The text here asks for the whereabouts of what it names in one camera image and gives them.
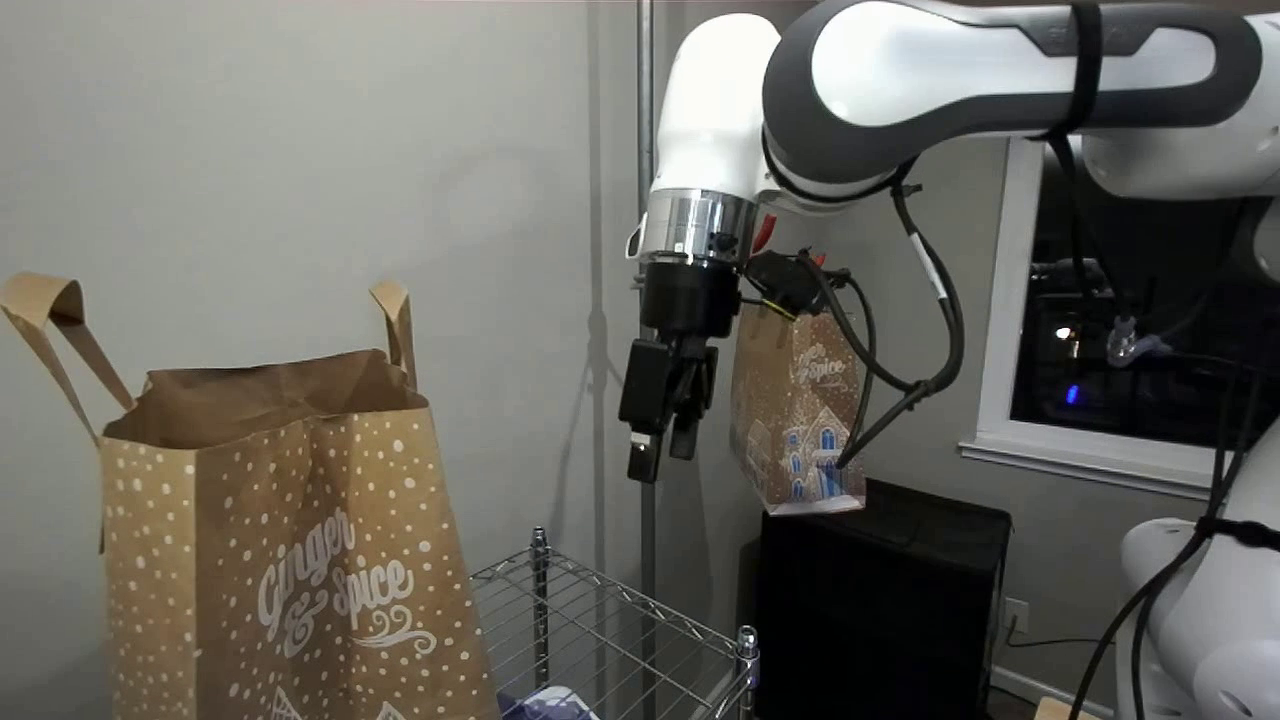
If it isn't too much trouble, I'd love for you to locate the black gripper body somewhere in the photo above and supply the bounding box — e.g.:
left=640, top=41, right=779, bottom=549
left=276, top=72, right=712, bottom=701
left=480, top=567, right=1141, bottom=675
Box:
left=637, top=257, right=744, bottom=350

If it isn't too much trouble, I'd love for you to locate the brown printed paper bag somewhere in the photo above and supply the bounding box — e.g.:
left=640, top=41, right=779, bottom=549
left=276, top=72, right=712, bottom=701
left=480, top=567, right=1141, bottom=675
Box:
left=0, top=273, right=502, bottom=720
left=726, top=296, right=870, bottom=522

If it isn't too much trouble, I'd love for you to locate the grey metal pole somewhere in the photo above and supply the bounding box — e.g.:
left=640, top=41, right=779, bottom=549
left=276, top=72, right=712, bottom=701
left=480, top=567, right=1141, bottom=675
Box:
left=627, top=0, right=666, bottom=633

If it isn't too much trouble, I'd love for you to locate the black speaker box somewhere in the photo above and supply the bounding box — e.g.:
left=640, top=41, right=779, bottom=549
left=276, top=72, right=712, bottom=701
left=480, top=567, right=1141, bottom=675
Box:
left=753, top=475, right=1014, bottom=720

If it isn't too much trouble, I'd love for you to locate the white framed window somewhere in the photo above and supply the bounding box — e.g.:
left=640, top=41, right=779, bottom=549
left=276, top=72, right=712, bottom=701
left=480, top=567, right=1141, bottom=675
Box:
left=957, top=138, right=1280, bottom=505

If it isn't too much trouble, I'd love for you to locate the purple cloth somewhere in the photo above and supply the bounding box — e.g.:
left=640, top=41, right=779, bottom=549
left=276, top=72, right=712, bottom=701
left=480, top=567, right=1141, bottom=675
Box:
left=497, top=680, right=601, bottom=720

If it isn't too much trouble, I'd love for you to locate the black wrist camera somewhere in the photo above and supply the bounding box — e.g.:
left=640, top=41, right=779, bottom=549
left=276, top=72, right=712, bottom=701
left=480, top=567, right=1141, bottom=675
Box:
left=735, top=245, right=851, bottom=320

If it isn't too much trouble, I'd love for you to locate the chrome wire shelf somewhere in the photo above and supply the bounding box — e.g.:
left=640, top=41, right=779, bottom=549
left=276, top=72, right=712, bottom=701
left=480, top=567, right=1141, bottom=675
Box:
left=470, top=523, right=765, bottom=720

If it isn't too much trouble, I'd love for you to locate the black camera cable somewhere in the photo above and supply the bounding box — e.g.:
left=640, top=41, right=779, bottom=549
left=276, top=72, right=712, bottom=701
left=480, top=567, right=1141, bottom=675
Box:
left=744, top=173, right=969, bottom=473

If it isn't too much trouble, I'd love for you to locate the black arm strap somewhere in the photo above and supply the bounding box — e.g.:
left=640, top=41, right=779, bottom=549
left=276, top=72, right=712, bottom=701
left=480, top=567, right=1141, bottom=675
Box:
left=1057, top=0, right=1110, bottom=143

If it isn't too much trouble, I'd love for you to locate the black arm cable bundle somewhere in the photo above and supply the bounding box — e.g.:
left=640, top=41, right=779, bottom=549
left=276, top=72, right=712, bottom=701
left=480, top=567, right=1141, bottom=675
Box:
left=1065, top=197, right=1280, bottom=720

